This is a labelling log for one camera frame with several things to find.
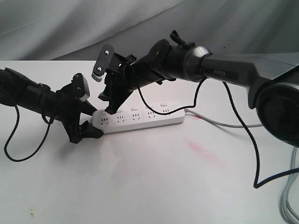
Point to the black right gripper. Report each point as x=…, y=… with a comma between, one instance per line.
x=122, y=80

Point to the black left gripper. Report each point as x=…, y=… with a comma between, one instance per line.
x=67, y=112

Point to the white five-outlet power strip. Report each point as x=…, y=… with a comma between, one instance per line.
x=129, y=118

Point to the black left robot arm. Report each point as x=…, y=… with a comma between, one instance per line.
x=17, y=89

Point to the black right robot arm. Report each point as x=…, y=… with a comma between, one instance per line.
x=271, y=80

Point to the grey backdrop cloth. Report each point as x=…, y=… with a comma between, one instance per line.
x=77, y=29

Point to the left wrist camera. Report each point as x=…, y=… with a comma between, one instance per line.
x=80, y=88

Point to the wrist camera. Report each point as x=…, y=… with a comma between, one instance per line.
x=80, y=88
x=102, y=63

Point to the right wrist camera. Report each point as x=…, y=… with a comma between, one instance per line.
x=102, y=63

